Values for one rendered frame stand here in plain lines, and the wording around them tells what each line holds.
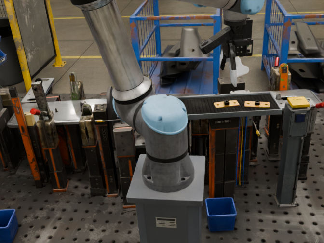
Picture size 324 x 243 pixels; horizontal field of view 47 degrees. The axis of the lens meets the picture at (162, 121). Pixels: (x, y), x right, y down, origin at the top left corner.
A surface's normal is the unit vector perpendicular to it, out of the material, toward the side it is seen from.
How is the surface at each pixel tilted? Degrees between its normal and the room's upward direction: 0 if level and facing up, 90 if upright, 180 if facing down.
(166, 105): 7
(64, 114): 0
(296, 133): 90
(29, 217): 0
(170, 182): 72
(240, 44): 90
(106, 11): 91
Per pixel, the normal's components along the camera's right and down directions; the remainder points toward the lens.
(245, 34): 0.13, 0.48
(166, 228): -0.14, 0.50
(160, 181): -0.30, 0.20
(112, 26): 0.44, 0.45
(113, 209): -0.06, -0.87
